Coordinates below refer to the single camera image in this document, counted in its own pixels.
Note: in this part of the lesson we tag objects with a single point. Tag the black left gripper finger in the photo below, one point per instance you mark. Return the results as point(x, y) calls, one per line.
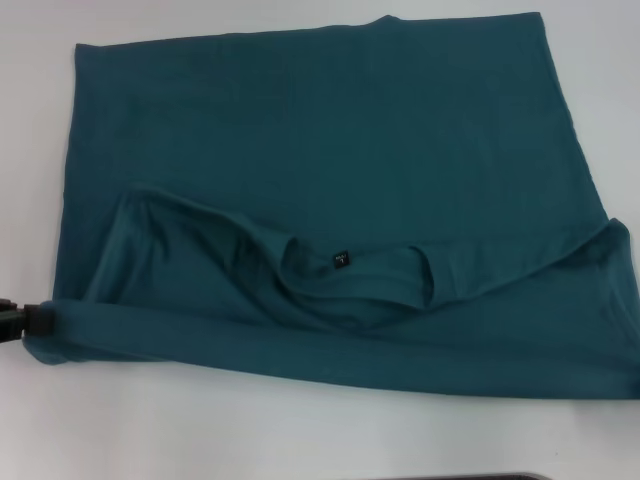
point(27, 320)

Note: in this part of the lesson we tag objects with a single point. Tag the teal t-shirt with FREE print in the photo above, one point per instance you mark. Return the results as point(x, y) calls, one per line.
point(325, 200)

